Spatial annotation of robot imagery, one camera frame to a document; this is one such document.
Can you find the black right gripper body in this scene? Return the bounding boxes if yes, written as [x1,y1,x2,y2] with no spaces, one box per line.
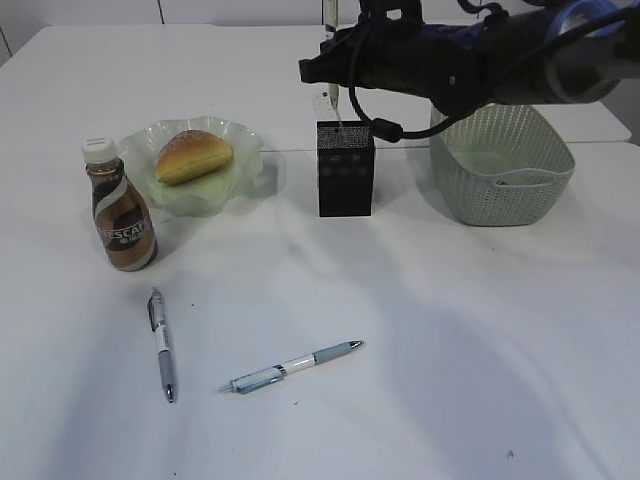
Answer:
[299,9,495,113]

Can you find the clear plastic ruler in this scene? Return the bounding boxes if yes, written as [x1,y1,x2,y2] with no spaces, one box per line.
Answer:
[312,84,342,125]

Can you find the beige white ballpoint pen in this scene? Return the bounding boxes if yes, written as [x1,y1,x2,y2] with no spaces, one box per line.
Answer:
[322,0,341,109]

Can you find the sugared bread roll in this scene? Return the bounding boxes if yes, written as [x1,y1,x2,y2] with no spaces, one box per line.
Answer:
[155,130,233,186]

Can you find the brown Nescafe coffee bottle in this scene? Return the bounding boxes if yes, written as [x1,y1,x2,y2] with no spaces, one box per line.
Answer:
[81,137,158,272]

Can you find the blue clear ballpoint pen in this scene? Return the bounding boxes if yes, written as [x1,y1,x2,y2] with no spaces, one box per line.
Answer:
[218,340,365,395]

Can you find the blue black right robot arm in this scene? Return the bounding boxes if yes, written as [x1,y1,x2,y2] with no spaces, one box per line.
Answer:
[299,1,639,143]

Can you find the green woven plastic basket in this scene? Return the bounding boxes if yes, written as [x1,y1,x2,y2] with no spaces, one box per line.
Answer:
[430,105,575,227]

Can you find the black mesh pen holder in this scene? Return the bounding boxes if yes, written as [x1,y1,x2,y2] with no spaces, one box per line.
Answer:
[316,120,376,217]

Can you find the green wavy glass plate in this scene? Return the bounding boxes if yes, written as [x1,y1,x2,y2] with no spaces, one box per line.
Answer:
[119,116,263,216]

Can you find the grey white ballpoint pen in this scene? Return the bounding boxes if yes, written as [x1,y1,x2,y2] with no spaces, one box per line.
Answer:
[147,287,177,403]

